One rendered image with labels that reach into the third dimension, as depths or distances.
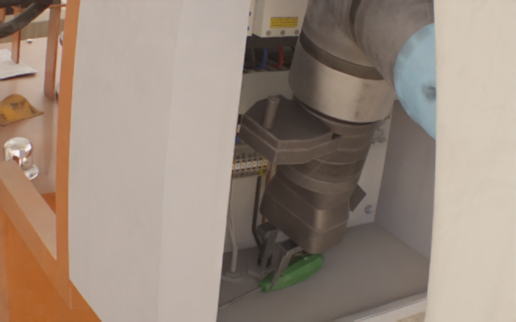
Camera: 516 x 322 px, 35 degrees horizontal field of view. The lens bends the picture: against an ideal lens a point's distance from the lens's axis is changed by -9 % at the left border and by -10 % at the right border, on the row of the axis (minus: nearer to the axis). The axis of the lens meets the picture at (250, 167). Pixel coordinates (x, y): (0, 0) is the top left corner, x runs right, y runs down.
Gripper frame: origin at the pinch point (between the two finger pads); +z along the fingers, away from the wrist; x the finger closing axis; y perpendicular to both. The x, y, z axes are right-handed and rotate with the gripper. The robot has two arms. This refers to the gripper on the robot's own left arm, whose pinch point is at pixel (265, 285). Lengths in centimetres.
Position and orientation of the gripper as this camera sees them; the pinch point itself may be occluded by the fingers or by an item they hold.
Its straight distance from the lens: 84.0
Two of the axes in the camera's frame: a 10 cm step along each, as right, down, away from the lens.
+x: -6.7, -5.4, 5.2
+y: 7.2, -2.7, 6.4
